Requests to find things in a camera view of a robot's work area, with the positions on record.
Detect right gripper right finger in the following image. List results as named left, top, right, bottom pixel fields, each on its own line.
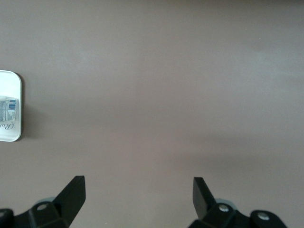
left=189, top=177, right=250, bottom=228

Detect blue white milk carton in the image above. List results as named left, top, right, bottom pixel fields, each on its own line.
left=0, top=95, right=19, bottom=123

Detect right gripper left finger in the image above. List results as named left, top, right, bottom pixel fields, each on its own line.
left=14, top=175, right=86, bottom=228

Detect beige rabbit print tray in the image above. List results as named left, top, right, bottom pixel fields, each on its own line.
left=0, top=70, right=22, bottom=143

